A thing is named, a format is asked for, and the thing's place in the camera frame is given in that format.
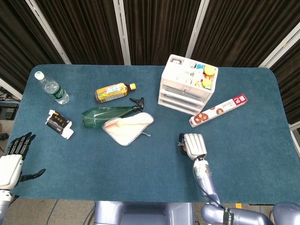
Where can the white frame post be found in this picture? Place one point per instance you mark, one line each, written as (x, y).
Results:
(10, 88)
(295, 131)
(279, 49)
(49, 32)
(201, 28)
(122, 32)

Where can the clear plastic drawer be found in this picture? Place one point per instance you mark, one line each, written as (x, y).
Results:
(171, 104)
(173, 97)
(175, 88)

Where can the white plastic drawer unit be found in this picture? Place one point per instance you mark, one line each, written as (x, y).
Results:
(168, 77)

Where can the yellow round lid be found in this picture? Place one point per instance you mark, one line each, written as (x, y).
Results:
(206, 82)
(209, 70)

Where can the yellow label tea bottle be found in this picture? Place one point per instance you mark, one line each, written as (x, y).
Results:
(112, 92)

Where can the clear water bottle green label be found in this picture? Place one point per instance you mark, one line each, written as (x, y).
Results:
(55, 91)

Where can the long cling film box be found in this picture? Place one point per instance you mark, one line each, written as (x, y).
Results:
(218, 111)

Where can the dark pleated curtain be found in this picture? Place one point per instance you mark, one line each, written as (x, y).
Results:
(161, 25)

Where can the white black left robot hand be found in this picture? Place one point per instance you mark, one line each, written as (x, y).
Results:
(9, 168)

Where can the green transparent spray bottle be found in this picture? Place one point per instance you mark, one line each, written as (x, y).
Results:
(100, 116)

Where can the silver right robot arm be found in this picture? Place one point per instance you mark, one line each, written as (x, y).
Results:
(204, 175)

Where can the silver blue robot torso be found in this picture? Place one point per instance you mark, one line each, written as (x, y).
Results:
(140, 213)

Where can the cream dish cloth grey trim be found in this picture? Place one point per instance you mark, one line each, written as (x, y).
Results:
(127, 127)

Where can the open black white carton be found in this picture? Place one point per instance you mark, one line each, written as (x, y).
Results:
(57, 122)

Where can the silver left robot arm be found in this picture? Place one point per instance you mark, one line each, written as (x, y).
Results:
(4, 206)

